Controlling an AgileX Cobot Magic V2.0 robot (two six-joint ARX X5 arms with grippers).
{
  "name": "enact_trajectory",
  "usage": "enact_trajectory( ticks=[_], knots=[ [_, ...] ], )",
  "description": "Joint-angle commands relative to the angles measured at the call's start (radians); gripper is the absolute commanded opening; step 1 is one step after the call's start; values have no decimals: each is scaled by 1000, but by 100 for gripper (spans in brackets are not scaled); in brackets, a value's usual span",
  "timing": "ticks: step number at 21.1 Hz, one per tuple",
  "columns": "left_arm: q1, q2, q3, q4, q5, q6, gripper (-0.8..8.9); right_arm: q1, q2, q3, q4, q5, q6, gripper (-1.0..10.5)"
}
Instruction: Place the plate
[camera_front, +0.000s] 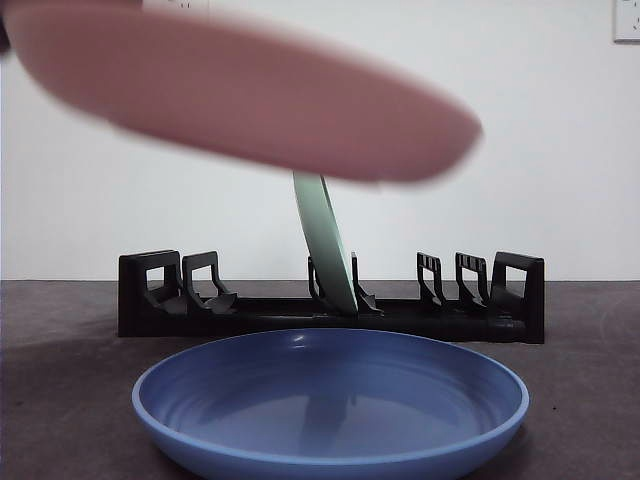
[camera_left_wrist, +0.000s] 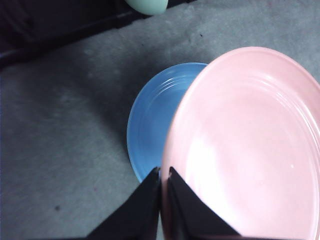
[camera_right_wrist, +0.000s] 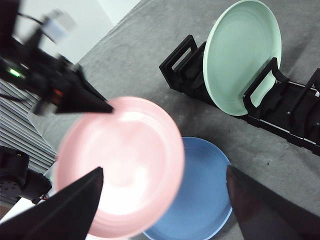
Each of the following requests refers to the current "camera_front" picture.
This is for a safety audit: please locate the green plate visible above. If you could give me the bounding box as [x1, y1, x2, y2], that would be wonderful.
[292, 172, 359, 318]

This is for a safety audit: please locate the pink plate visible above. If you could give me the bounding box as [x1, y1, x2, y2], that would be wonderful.
[2, 0, 484, 194]

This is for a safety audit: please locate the blue plate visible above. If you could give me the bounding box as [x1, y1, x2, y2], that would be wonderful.
[131, 327, 531, 480]

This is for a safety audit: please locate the black plate rack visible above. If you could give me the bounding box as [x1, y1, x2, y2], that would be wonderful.
[117, 249, 546, 346]

